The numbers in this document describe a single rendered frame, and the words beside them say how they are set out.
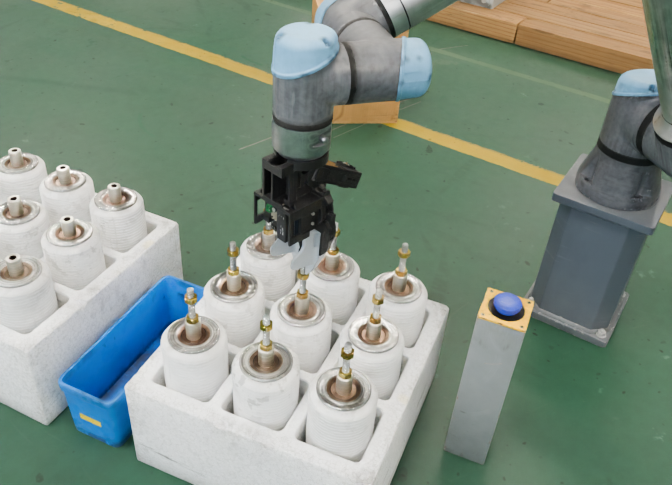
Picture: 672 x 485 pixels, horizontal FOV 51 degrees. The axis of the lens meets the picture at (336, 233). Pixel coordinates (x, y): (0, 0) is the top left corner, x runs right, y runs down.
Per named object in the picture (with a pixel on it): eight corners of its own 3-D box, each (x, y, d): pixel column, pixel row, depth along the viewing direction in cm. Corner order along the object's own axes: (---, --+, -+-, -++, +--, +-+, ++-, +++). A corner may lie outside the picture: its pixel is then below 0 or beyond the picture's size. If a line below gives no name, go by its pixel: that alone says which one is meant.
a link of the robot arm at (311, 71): (354, 41, 79) (281, 46, 76) (347, 128, 85) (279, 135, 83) (333, 16, 85) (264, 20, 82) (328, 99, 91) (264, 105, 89)
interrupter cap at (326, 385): (306, 400, 95) (306, 397, 94) (329, 363, 100) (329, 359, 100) (358, 421, 93) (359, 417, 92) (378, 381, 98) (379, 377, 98)
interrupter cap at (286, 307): (302, 288, 113) (302, 285, 112) (336, 312, 109) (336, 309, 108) (266, 310, 108) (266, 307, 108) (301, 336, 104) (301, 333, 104)
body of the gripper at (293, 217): (252, 226, 96) (251, 149, 89) (297, 202, 101) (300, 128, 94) (291, 252, 92) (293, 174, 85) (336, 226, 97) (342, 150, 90)
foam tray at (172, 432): (251, 311, 143) (250, 241, 132) (434, 375, 133) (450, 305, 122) (136, 460, 114) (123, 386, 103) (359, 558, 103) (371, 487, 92)
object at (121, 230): (123, 254, 144) (112, 180, 133) (162, 269, 141) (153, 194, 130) (91, 281, 137) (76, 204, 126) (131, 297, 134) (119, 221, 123)
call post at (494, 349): (453, 419, 125) (487, 288, 106) (492, 434, 123) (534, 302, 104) (442, 450, 119) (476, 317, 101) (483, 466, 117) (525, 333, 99)
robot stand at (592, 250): (546, 265, 161) (582, 152, 143) (628, 298, 154) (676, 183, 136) (517, 310, 148) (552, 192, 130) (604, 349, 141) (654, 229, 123)
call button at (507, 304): (495, 298, 104) (497, 288, 103) (521, 306, 103) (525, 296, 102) (489, 315, 101) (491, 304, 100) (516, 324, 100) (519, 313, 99)
